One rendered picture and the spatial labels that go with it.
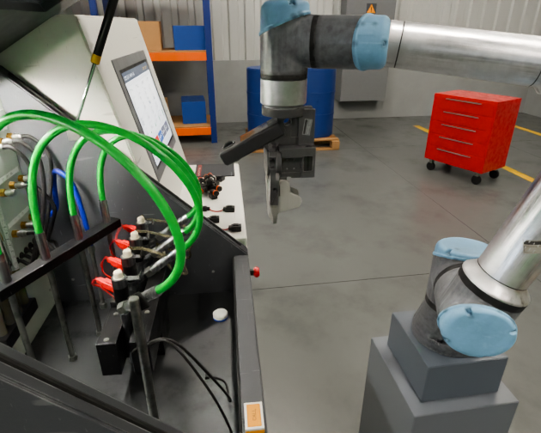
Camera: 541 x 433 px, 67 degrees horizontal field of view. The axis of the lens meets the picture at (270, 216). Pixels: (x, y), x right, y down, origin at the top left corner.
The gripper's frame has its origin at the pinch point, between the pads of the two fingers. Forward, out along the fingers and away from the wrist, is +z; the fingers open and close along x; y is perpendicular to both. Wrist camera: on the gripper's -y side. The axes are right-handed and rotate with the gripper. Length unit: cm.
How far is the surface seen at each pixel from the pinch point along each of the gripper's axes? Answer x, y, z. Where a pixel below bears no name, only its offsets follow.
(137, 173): -13.7, -19.6, -13.7
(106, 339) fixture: -4.0, -32.0, 22.7
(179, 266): -15.8, -15.1, 0.0
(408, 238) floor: 205, 131, 121
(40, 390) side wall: -34.5, -28.0, 2.8
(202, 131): 509, -43, 103
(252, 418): -22.7, -5.3, 24.7
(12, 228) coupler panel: 20, -57, 10
